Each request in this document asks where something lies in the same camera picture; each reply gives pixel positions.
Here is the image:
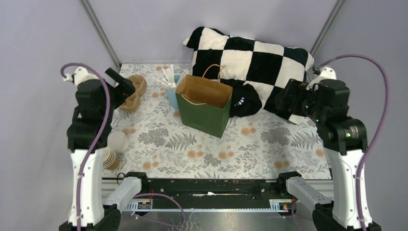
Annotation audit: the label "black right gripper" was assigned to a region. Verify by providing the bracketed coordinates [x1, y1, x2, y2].
[273, 77, 324, 123]

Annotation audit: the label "brown cardboard cup carrier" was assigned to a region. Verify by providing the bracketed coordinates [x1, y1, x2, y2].
[119, 92, 140, 113]
[128, 75, 147, 96]

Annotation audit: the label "green paper bag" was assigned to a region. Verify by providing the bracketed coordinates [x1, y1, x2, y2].
[176, 64, 233, 138]

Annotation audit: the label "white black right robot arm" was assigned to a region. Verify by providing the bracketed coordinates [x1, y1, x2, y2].
[276, 67, 381, 231]

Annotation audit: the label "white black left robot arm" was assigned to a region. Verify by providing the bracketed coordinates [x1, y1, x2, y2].
[59, 63, 149, 231]

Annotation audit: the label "black white checkered pillow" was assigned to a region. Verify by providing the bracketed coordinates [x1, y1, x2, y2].
[183, 26, 314, 124]

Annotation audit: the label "black cloth bundle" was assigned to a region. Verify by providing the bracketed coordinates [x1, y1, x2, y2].
[229, 83, 262, 117]

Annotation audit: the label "light blue cup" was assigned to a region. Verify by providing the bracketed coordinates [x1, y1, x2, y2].
[166, 89, 179, 110]

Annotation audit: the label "white wrapped straws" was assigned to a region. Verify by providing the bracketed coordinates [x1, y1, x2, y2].
[153, 64, 191, 91]

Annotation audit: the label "floral patterned table mat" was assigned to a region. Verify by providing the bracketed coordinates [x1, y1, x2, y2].
[102, 64, 331, 180]

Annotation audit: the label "stack of brown paper cups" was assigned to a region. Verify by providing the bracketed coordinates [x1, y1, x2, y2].
[102, 147, 120, 171]

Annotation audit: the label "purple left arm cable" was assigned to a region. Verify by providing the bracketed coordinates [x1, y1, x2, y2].
[60, 63, 111, 231]

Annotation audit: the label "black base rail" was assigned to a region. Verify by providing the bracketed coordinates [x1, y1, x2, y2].
[124, 178, 293, 213]

